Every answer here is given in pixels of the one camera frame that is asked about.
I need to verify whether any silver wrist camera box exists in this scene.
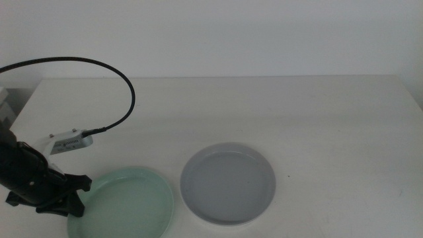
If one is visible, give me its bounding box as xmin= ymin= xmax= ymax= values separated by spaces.
xmin=50 ymin=129 xmax=95 ymax=155

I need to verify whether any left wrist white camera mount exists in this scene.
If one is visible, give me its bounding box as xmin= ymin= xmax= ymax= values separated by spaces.
xmin=41 ymin=137 xmax=67 ymax=175

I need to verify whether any black braided camera cable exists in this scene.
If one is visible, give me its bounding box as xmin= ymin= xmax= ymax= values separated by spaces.
xmin=0 ymin=56 xmax=137 ymax=138

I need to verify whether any grey shallow bowl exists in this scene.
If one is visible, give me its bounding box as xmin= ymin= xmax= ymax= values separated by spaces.
xmin=180 ymin=141 xmax=277 ymax=227

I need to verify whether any pale green shallow bowl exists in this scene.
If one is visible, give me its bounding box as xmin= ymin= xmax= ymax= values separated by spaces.
xmin=67 ymin=167 xmax=175 ymax=238

